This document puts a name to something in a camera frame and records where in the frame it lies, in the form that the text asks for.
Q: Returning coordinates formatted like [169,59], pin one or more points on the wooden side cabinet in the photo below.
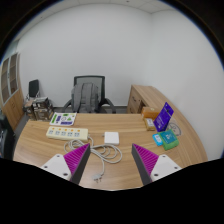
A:
[143,95]

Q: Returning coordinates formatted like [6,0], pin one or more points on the green box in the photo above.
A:
[169,140]

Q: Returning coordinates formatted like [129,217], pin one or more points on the dark printed cardboard box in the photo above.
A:
[41,100]
[29,111]
[45,111]

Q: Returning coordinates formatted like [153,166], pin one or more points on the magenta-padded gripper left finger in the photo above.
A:
[63,166]

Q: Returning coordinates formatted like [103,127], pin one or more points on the purple packaging pouch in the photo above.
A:
[163,117]

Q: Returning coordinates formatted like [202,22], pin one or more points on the small black chair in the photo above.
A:
[34,88]

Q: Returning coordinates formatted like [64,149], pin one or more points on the white block charger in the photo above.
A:
[111,138]

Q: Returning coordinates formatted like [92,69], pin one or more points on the cream power strip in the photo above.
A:
[66,133]

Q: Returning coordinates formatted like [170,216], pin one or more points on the grey backpack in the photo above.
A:
[85,96]

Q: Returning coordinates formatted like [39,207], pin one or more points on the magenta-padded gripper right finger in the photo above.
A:
[160,166]

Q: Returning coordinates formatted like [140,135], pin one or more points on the dark chair at table edge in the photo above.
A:
[5,136]

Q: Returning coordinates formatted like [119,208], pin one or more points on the black mesh office chair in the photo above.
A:
[101,81]

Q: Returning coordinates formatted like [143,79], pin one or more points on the small tan box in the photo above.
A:
[150,124]

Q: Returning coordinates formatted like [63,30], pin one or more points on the white printed sticker sheet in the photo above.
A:
[63,119]

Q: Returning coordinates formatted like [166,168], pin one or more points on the small blue box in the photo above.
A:
[157,140]

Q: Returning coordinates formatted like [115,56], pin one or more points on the clear round disc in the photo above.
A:
[176,128]

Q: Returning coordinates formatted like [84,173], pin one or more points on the orange cardboard box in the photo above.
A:
[149,112]

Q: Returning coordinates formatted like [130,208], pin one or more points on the wooden shelf unit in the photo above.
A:
[11,96]

